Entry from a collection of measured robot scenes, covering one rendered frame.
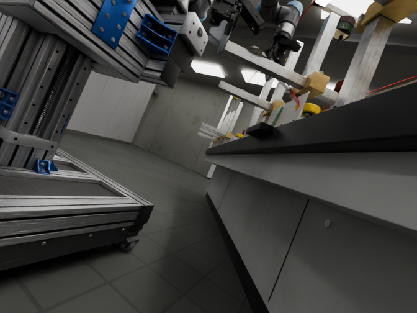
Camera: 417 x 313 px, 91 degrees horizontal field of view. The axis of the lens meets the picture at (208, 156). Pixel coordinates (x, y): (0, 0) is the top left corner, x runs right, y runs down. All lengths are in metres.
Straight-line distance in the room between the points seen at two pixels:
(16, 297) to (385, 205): 0.82
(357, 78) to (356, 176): 0.22
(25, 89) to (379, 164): 0.90
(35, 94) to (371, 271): 1.01
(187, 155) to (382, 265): 8.10
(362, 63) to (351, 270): 0.47
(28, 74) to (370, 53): 0.92
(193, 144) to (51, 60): 7.79
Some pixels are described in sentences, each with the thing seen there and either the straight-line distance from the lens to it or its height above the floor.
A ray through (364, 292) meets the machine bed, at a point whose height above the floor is 0.37.
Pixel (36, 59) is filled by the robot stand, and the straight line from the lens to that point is 0.88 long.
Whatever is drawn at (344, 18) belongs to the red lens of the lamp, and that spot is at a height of 1.11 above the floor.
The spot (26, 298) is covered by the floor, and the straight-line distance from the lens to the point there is 0.80.
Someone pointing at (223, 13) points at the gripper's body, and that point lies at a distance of 0.72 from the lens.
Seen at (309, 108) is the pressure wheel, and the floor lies 0.88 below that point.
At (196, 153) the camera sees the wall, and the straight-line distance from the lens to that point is 8.31.
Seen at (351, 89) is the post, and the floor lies 0.75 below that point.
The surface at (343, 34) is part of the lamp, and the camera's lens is 0.92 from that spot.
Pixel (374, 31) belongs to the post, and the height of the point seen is 0.88.
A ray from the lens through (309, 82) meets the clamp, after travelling 0.71.
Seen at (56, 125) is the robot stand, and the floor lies 0.42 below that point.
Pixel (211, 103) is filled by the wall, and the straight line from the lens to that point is 8.74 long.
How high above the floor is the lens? 0.50
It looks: 2 degrees up
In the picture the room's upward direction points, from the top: 23 degrees clockwise
